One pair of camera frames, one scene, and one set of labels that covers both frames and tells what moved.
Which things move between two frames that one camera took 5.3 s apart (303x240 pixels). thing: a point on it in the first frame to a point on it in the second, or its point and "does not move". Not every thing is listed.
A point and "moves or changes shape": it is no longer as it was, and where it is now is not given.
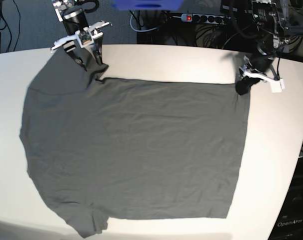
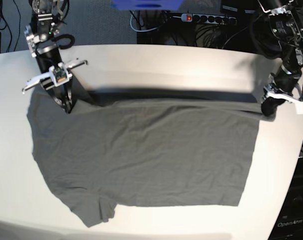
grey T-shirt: [98, 149] moves or changes shape
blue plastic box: [147, 5] does not move
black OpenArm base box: [293, 221] does not move
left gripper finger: [77, 54] to [57, 92]
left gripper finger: [97, 48] to [70, 96]
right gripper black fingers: [243, 86] to [269, 106]
